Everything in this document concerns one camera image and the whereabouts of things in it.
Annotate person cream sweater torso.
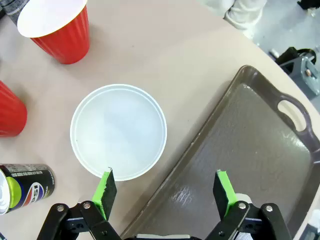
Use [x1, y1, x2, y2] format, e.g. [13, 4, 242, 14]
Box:
[197, 0, 267, 40]

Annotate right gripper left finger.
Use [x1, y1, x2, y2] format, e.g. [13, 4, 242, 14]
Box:
[42, 167, 123, 240]

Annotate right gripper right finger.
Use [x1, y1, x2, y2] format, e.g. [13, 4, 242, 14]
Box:
[204, 169, 292, 240]

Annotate red plastic cup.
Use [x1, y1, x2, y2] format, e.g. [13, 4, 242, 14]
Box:
[0, 80, 28, 138]
[16, 0, 90, 65]

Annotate brown tray with handles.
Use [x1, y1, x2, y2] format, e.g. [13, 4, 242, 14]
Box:
[119, 64, 320, 240]

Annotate black caster with metal bracket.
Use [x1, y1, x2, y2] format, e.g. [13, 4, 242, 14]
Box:
[276, 46, 320, 96]

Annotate white plastic bowl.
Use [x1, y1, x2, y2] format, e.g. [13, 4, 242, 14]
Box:
[69, 83, 168, 182]

